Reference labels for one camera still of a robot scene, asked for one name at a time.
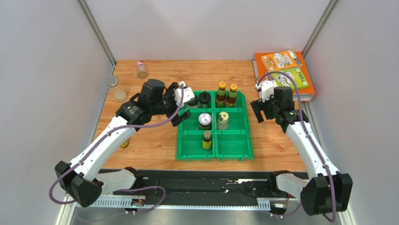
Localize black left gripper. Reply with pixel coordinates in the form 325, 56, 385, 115
151, 83, 191, 127

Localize black lid jar white granules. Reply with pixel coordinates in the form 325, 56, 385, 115
186, 95, 199, 109

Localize white lid sauce jar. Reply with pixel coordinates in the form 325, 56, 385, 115
198, 113, 212, 130

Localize yellow cap soy sauce bottle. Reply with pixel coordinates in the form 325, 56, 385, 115
225, 83, 238, 107

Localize yellow cap green label bottle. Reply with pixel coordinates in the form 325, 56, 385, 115
216, 82, 226, 108

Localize yellow-green lid sesame jar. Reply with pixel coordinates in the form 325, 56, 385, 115
217, 112, 229, 130

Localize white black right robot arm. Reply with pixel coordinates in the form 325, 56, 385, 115
251, 85, 353, 216

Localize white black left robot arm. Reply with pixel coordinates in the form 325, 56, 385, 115
49, 79, 195, 207

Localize green comic book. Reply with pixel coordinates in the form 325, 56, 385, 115
267, 68, 310, 90

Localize orange comic book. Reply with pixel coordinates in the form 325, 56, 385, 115
260, 50, 303, 72

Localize pink lid spice bottle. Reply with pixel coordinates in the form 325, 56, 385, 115
136, 60, 148, 79

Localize green plastic divided bin tray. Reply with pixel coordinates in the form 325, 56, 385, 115
176, 90, 254, 162

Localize small yellow label oil bottle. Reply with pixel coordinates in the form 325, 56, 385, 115
120, 140, 129, 148

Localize silver lid glass jar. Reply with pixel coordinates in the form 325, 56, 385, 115
105, 75, 127, 103

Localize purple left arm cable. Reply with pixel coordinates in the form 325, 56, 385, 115
49, 82, 185, 214

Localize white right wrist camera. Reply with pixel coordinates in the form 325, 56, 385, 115
255, 80, 277, 102

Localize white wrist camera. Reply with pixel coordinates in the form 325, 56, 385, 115
255, 80, 277, 102
173, 81, 195, 107

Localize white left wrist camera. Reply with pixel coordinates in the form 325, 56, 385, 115
173, 81, 195, 107

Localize orange ring binder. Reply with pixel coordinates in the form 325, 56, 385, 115
252, 50, 316, 101

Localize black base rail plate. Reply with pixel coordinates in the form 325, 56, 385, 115
99, 169, 312, 207

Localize aluminium frame post right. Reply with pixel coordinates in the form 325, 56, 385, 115
302, 0, 340, 58

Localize aluminium frame post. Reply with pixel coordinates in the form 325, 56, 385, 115
76, 0, 117, 68
302, 0, 340, 58

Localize aluminium frame post left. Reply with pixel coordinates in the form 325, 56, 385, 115
76, 0, 117, 68

